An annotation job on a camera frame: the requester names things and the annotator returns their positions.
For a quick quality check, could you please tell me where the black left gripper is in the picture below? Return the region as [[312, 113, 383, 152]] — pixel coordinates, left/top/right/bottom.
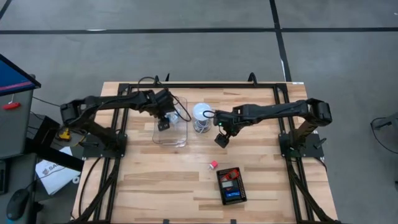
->
[[144, 88, 178, 131]]

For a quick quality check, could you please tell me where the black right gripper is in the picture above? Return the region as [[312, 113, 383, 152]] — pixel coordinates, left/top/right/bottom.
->
[[213, 105, 249, 149]]

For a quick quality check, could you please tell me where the red rectangular item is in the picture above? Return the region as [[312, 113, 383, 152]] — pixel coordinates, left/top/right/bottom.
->
[[224, 169, 240, 181]]

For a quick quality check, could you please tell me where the clear plastic bin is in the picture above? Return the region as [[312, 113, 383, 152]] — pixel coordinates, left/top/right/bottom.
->
[[152, 96, 190, 147]]

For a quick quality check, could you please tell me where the blue rectangular item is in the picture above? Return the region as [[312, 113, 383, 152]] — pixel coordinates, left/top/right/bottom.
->
[[224, 189, 242, 200]]

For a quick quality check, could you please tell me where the black perforated basket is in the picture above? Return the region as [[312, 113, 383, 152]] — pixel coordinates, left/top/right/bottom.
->
[[216, 167, 248, 206]]

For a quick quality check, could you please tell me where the yellow tool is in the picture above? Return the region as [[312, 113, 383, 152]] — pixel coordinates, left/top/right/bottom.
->
[[57, 126, 75, 141]]

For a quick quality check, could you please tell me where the black floor beam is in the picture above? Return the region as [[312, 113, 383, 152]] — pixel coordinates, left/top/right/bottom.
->
[[24, 138, 85, 172]]

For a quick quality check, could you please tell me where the black floor box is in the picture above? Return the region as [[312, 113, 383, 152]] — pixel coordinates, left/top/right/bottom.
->
[[26, 113, 62, 147]]

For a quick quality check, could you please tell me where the white printed bag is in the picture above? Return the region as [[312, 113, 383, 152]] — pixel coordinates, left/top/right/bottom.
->
[[35, 146, 82, 196]]

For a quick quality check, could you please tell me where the grey cabinet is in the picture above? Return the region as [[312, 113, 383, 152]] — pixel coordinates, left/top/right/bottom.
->
[[0, 88, 35, 160]]

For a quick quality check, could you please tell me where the computer monitor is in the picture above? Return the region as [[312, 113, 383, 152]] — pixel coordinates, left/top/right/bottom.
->
[[0, 54, 42, 97]]

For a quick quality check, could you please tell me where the black computer mouse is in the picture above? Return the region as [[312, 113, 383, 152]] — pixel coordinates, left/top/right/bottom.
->
[[6, 188, 30, 222]]

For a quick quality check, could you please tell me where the white lamp cable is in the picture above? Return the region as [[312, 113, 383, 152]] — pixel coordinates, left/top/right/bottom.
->
[[193, 119, 212, 134]]

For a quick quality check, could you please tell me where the black aluminium rig frame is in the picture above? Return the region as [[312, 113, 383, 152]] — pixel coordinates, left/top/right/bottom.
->
[[73, 72, 340, 224]]

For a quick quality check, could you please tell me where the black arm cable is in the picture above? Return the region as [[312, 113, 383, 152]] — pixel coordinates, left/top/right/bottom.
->
[[77, 157, 105, 220]]

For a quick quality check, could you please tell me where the red handle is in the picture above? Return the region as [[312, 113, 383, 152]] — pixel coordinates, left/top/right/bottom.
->
[[2, 101, 21, 111]]

